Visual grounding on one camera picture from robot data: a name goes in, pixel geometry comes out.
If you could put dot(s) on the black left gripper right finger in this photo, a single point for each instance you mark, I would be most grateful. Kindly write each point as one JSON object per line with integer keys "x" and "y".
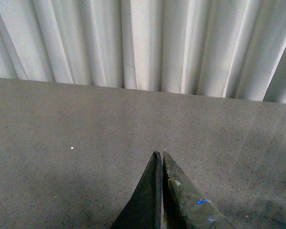
{"x": 185, "y": 206}

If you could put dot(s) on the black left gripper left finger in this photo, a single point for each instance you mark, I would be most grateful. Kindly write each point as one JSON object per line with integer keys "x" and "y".
{"x": 143, "y": 210}

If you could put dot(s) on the white pleated curtain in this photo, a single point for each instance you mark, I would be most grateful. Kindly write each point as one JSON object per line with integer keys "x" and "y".
{"x": 218, "y": 48}

